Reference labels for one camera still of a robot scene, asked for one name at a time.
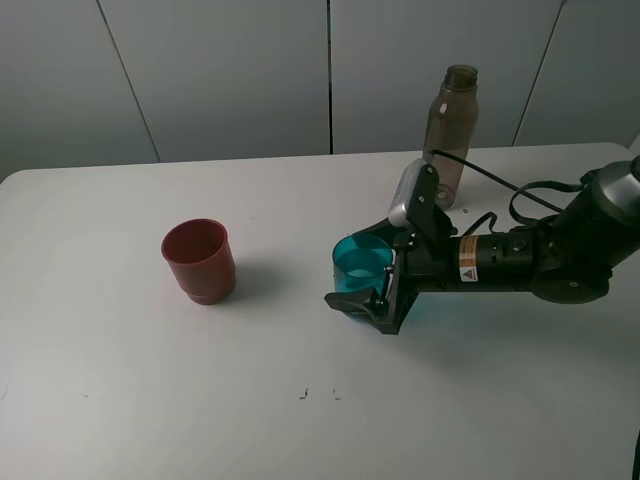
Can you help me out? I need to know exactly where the teal transparent plastic cup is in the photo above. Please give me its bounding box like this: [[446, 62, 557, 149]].
[[332, 233, 396, 326]]

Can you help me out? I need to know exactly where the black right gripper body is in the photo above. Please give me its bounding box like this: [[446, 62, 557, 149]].
[[383, 202, 457, 335]]

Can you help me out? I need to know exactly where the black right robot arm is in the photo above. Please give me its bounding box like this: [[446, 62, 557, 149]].
[[325, 159, 639, 335]]

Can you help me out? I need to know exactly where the smoky transparent water bottle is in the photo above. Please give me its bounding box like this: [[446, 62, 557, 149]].
[[423, 64, 479, 211]]

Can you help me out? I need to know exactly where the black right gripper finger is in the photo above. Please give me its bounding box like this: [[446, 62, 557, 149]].
[[324, 287, 384, 320], [353, 218, 403, 240]]

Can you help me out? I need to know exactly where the red plastic cup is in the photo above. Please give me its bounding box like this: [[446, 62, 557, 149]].
[[161, 218, 236, 305]]

